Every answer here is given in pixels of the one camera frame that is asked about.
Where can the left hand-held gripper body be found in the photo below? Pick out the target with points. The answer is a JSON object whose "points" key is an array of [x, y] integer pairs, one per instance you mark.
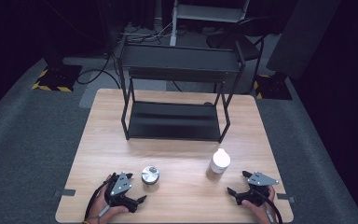
{"points": [[121, 185]]}

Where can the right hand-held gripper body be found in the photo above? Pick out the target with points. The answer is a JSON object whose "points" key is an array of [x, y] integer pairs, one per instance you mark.
{"points": [[261, 179]]}

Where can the glass jar with silver lid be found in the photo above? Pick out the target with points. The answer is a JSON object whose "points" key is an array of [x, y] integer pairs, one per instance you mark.
{"points": [[150, 174]]}

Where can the glass jar with white lid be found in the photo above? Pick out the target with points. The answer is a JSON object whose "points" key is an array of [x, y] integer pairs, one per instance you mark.
{"points": [[220, 161]]}

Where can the black two-tier metal rack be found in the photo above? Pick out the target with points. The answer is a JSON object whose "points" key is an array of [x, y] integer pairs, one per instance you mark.
{"points": [[174, 121]]}

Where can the person's left hand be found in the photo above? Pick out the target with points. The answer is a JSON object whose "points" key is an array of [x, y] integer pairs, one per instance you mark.
{"points": [[101, 208]]}

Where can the person's right hand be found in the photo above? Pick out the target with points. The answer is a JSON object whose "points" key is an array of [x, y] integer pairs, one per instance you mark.
{"points": [[262, 214]]}

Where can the small round brown object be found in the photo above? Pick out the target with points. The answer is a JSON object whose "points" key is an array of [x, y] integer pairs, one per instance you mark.
{"points": [[208, 103]]}

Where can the black yellow striped stand base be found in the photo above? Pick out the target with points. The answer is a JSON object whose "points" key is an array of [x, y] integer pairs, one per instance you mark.
{"points": [[59, 77], [272, 87]]}

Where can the grey upright panel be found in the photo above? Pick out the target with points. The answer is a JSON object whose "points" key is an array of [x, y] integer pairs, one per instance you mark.
{"points": [[304, 37]]}

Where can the white metal stand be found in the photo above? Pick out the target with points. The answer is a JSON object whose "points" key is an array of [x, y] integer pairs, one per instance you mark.
{"points": [[208, 13]]}

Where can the grey table bracket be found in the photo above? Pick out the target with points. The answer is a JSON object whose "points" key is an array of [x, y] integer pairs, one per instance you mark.
{"points": [[286, 198], [65, 192]]}

